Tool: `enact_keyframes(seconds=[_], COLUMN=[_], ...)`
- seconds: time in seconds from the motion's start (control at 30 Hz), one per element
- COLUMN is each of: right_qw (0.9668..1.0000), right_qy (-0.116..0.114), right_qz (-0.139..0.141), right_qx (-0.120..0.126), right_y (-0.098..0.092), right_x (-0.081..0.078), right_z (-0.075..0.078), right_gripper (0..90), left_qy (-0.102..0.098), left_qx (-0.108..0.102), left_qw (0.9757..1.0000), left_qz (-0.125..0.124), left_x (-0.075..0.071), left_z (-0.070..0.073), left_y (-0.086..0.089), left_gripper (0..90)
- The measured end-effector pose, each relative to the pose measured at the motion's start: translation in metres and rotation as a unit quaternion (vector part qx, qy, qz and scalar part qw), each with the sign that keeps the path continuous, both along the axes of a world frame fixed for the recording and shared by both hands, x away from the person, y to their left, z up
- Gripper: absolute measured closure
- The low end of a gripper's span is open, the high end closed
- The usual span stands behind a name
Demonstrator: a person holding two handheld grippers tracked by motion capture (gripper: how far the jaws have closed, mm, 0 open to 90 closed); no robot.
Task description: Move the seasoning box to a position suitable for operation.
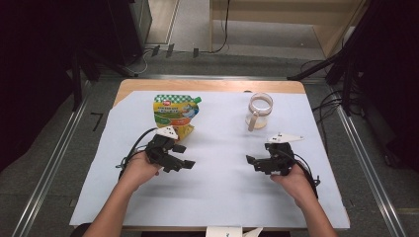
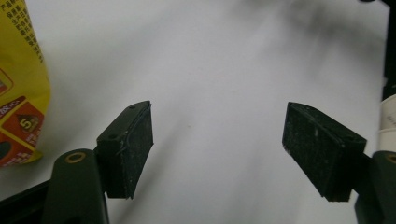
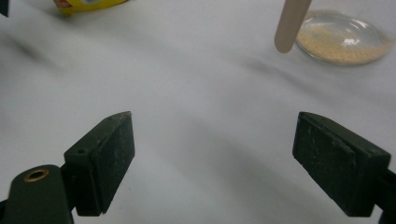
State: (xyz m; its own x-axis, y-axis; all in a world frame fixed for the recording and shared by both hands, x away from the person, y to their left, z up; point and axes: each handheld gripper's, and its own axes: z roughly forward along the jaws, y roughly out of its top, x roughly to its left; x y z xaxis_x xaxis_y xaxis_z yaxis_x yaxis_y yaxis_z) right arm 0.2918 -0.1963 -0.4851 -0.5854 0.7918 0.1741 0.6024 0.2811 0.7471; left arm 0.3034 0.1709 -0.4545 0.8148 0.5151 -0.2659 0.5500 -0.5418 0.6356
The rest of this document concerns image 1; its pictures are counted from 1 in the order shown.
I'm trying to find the light wooden shelf unit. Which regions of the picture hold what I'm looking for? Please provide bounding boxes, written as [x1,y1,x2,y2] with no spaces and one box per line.
[209,0,372,58]

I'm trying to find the black cabinet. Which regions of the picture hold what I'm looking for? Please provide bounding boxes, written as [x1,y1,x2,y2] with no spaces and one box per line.
[108,0,153,65]

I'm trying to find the person's right hand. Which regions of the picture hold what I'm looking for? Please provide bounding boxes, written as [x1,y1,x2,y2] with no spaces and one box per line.
[270,163,319,208]

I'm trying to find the hand-held gripper cable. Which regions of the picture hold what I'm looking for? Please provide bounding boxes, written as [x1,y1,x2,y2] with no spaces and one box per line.
[278,148,321,200]
[115,127,159,181]

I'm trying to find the white paper card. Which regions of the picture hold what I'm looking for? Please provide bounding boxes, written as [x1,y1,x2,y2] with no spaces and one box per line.
[206,226,264,237]

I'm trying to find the aluminium floor rail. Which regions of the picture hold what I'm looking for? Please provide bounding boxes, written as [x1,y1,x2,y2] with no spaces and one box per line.
[332,98,408,237]
[11,80,92,237]

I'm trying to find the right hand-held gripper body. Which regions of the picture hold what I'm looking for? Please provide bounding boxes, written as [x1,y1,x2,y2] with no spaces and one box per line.
[266,132,304,176]

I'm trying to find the right hand-held gripper cable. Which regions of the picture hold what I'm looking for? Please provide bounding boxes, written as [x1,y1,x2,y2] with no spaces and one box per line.
[278,148,321,200]

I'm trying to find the black floor cables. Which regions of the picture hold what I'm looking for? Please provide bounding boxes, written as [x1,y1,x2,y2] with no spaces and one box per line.
[299,58,364,156]

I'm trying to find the black hanging cable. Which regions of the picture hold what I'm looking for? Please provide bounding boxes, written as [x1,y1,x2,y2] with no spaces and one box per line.
[210,0,231,54]

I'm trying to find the yellow green spouted pouch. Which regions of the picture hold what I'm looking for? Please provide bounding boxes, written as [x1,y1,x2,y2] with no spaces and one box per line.
[152,94,203,142]

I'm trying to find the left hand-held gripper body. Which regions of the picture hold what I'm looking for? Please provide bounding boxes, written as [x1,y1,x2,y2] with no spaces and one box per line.
[144,125,181,173]

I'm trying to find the dark curtain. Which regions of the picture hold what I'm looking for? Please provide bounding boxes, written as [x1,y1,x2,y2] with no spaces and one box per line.
[0,0,113,172]
[355,0,419,172]

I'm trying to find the person's left hand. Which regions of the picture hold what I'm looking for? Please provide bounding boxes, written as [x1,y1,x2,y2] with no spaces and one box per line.
[123,150,164,192]

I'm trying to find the black tripod stand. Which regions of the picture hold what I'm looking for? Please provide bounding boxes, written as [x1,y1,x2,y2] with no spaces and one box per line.
[286,0,367,117]

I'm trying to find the left hand-held gripper cable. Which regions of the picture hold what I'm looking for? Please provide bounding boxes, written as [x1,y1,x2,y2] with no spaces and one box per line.
[115,127,159,181]

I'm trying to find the clear jar with hinged lid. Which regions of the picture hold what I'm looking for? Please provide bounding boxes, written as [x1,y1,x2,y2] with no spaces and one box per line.
[244,92,275,132]

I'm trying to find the white floor cable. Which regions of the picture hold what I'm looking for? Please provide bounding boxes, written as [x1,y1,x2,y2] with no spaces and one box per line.
[126,48,154,75]

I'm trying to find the black metal stand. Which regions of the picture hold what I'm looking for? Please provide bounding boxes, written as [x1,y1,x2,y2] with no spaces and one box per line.
[70,45,132,112]

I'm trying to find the light blue table mat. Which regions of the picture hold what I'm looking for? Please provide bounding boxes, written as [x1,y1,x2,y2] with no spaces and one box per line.
[69,91,351,230]

